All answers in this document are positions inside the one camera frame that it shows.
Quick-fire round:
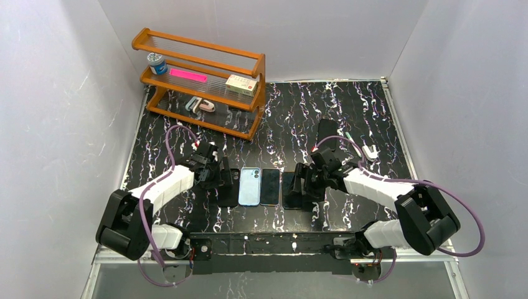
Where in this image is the light blue phone case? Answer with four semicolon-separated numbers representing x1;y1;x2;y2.
238;167;262;206

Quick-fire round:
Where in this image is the phone with black screen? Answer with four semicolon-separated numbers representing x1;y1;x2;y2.
260;168;281;206

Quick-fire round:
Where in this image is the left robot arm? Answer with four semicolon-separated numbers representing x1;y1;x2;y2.
95;143;233;260

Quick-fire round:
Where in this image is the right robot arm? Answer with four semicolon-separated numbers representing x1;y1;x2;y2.
283;148;461;255

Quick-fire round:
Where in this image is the white green marker pen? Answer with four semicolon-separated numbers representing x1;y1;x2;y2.
345;132;361;150

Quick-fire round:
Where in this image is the white small clip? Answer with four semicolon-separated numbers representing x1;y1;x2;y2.
362;145;379;161

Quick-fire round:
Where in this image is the orange wooden shelf rack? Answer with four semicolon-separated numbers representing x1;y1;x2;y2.
131;27;266;140

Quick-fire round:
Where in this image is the cream cardboard box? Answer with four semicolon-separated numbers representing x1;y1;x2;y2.
225;74;258;96

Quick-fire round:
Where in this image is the pink flat card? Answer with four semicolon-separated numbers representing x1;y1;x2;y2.
169;69;208;83

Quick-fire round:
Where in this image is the blue white round jar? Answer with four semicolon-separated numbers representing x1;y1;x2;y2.
147;52;167;75

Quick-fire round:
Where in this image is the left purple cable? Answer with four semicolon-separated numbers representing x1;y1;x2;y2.
137;124;201;288

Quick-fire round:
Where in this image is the purple cable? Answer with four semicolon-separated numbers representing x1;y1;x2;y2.
137;124;201;288
315;135;486;283

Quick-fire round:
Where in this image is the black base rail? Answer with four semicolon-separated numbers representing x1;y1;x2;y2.
190;232;374;275

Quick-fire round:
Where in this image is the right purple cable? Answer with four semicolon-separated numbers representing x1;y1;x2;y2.
315;135;486;283

